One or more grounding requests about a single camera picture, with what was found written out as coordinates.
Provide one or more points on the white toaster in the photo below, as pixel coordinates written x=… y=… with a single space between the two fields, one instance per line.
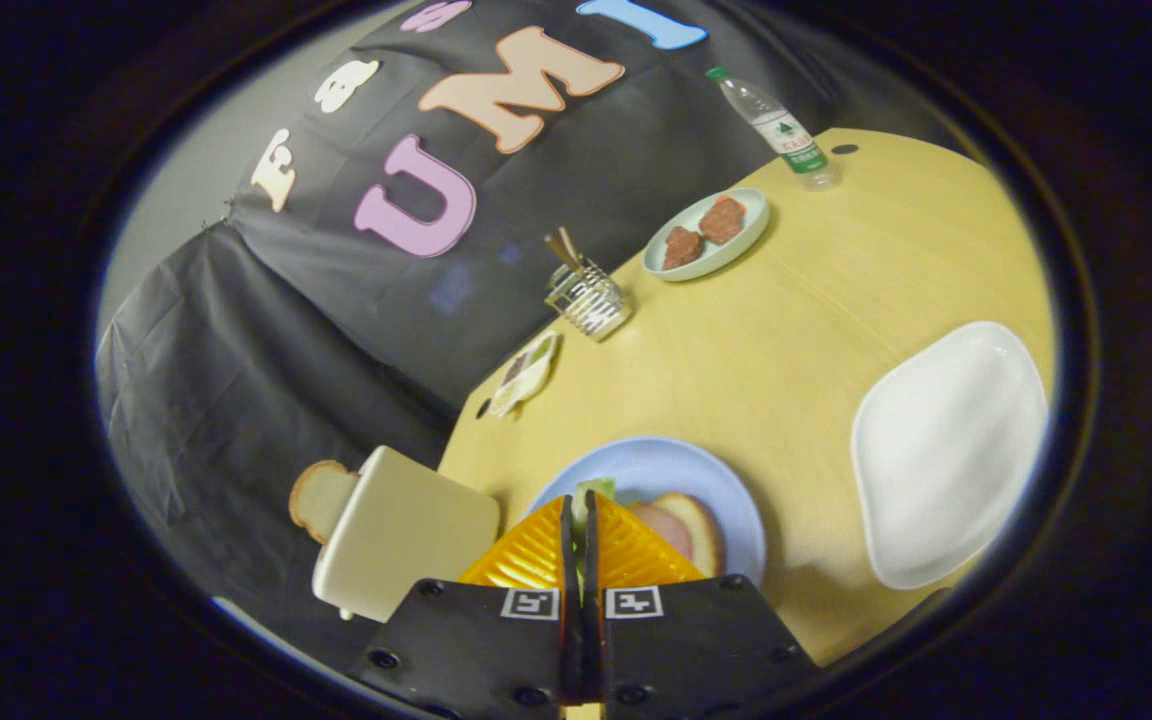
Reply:
x=396 y=540

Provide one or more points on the clear plastic water bottle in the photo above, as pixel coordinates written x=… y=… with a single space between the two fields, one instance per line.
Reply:
x=776 y=125

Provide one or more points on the blue round plate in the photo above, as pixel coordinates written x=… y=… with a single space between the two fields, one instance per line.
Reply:
x=676 y=465

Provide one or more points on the green lettuce leaf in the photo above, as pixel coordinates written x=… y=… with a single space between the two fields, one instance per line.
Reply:
x=598 y=490

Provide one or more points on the white square plate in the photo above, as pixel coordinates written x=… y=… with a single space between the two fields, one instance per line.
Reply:
x=946 y=450

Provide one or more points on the white divided sauce dish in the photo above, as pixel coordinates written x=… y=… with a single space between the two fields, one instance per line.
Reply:
x=526 y=375

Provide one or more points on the brown meat patty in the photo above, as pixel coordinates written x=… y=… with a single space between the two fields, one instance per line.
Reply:
x=682 y=248
x=723 y=220

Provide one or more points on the toasted bread slice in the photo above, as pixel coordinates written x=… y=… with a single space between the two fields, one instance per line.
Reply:
x=319 y=500

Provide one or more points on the pale green plate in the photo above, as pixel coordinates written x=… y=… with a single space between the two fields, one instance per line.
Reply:
x=751 y=215

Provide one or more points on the wooden chopsticks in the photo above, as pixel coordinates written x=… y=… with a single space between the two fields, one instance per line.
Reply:
x=564 y=248

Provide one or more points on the bread slice with brown crust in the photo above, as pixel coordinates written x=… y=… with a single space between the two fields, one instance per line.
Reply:
x=706 y=535

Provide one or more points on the pink ham slice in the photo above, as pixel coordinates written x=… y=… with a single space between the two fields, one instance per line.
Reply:
x=658 y=525

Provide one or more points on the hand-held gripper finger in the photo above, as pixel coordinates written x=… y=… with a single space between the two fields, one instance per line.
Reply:
x=591 y=600
x=568 y=600

